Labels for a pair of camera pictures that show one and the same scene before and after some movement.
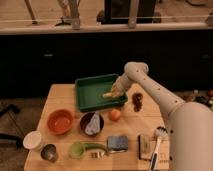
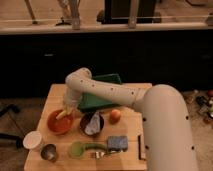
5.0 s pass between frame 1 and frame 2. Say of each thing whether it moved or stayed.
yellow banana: moved
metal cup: stayed
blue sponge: stayed
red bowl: stayed
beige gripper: moved
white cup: stayed
